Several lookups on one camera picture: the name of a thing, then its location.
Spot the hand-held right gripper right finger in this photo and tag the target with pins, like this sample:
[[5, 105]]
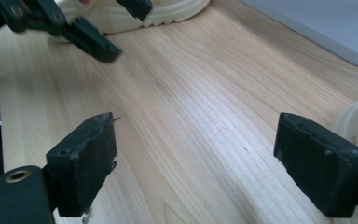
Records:
[[320, 165]]

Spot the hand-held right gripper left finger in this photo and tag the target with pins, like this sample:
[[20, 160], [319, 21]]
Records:
[[80, 161]]

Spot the white shoe box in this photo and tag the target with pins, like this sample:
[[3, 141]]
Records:
[[323, 25]]

